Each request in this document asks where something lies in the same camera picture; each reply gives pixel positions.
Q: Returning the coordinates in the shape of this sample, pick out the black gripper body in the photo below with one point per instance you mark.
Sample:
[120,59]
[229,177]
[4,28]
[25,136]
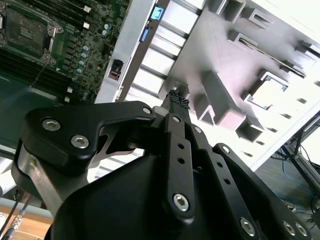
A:
[112,207]

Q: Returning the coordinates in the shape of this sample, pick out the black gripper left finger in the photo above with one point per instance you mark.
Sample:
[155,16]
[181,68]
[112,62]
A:
[75,130]

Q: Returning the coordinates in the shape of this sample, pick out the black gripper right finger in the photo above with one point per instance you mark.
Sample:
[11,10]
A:
[235,180]

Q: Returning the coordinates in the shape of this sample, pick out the silver CPU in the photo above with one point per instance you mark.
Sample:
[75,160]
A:
[268,91]

